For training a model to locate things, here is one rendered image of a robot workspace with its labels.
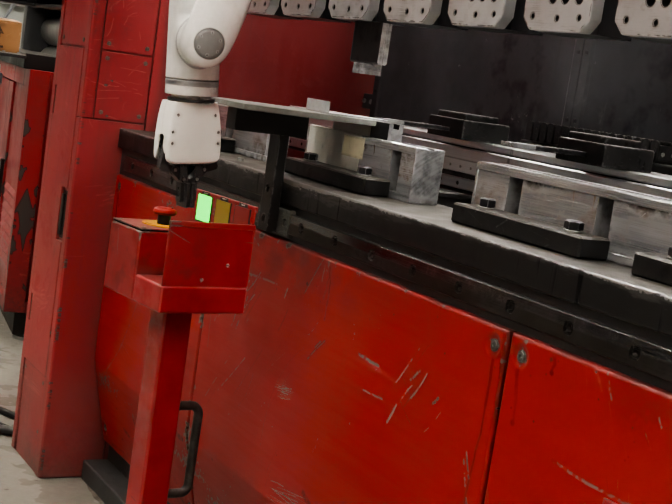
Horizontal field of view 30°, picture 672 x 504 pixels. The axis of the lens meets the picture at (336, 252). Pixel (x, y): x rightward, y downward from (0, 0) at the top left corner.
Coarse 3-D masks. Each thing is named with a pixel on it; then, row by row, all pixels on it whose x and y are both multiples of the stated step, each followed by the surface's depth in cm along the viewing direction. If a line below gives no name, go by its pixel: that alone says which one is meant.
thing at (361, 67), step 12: (360, 24) 233; (372, 24) 229; (384, 24) 226; (360, 36) 233; (372, 36) 229; (384, 36) 227; (360, 48) 232; (372, 48) 229; (384, 48) 227; (360, 60) 232; (372, 60) 228; (384, 60) 227; (360, 72) 234; (372, 72) 230
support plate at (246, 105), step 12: (240, 108) 213; (252, 108) 212; (264, 108) 213; (276, 108) 214; (288, 108) 221; (300, 108) 233; (336, 120) 220; (348, 120) 222; (360, 120) 223; (372, 120) 224
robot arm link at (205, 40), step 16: (208, 0) 186; (224, 0) 186; (240, 0) 188; (192, 16) 186; (208, 16) 186; (224, 16) 186; (240, 16) 188; (192, 32) 186; (208, 32) 186; (224, 32) 187; (192, 48) 186; (208, 48) 187; (224, 48) 188; (192, 64) 190; (208, 64) 188
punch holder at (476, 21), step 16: (464, 0) 198; (480, 0) 195; (496, 0) 191; (512, 0) 190; (464, 16) 198; (480, 16) 195; (496, 16) 191; (512, 16) 191; (496, 32) 204; (512, 32) 198; (528, 32) 193
